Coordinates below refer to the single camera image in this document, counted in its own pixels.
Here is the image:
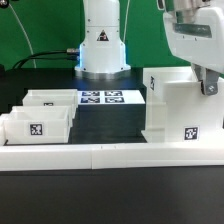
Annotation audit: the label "white fence rail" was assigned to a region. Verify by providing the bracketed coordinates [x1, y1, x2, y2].
[0, 114, 8, 146]
[0, 143, 224, 172]

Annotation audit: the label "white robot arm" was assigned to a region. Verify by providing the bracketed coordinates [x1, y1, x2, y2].
[75, 0, 224, 96]

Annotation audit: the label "black cables at base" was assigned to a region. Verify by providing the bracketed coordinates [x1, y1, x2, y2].
[11, 48, 81, 70]

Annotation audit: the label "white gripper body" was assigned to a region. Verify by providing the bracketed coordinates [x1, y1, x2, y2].
[156, 0, 224, 74]

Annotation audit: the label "white thin cable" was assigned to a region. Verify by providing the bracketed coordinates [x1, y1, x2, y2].
[7, 3, 38, 70]

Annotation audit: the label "white front drawer box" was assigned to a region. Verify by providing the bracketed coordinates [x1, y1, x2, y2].
[1, 106, 72, 145]

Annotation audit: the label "white drawer box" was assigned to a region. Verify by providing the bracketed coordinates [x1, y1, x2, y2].
[22, 89, 78, 118]
[1, 106, 72, 145]

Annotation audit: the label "white drawer cabinet frame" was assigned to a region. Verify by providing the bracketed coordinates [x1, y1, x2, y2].
[142, 67, 224, 143]

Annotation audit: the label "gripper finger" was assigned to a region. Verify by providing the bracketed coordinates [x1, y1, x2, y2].
[191, 64, 220, 96]

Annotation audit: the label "fiducial marker sheet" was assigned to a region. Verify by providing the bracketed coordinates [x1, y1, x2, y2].
[78, 90, 145, 105]

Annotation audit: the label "white front fence rail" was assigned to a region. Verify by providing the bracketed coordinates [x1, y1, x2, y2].
[0, 143, 224, 172]

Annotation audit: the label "white left fence rail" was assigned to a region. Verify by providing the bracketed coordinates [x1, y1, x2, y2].
[0, 114, 8, 146]

